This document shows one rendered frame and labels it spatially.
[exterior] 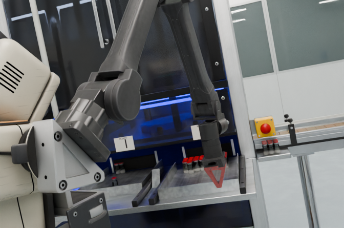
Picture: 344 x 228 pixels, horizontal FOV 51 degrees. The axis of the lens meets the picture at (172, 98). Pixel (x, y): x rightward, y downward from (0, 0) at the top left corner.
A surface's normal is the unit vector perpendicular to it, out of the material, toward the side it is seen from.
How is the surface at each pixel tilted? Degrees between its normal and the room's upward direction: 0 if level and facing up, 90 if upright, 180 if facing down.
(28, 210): 90
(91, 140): 90
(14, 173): 90
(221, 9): 90
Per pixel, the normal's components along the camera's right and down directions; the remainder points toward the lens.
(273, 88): -0.18, 0.09
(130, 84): 0.88, -0.03
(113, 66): -0.43, -0.51
